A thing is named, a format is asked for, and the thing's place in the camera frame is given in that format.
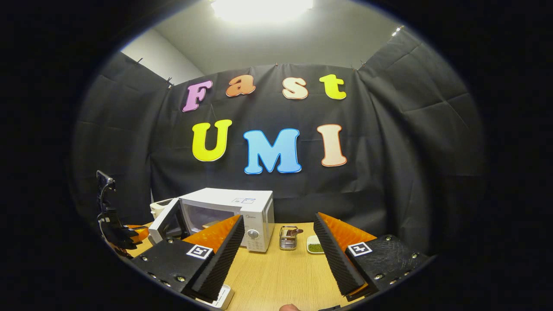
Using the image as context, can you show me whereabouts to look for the white toaster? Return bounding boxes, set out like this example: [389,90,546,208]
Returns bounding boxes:
[150,198,173,221]

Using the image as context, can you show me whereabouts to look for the black backdrop cloth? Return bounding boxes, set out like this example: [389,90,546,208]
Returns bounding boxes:
[71,28,486,255]

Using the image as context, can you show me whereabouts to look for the white divided spice dish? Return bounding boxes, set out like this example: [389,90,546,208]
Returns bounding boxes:
[306,235,325,254]

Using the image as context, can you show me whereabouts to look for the large ceiling light panel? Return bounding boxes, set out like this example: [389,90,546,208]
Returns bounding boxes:
[210,0,314,24]

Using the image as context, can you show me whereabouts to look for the white microwave oven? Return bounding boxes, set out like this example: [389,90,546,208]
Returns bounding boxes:
[148,187,275,253]

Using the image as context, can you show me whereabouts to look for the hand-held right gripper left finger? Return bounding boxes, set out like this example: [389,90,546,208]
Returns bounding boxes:
[130,215,245,303]

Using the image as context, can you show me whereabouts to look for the white plate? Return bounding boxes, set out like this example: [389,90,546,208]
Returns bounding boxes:
[194,284,235,310]

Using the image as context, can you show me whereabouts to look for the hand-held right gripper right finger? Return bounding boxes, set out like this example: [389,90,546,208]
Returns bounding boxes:
[313,212,430,301]

